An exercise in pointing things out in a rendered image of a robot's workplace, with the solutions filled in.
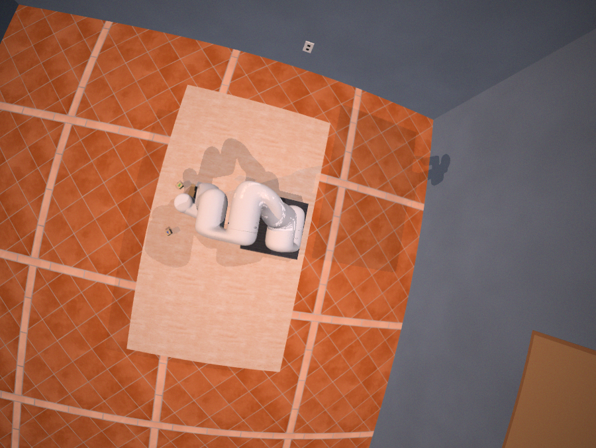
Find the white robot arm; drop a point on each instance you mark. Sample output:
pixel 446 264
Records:
pixel 249 199

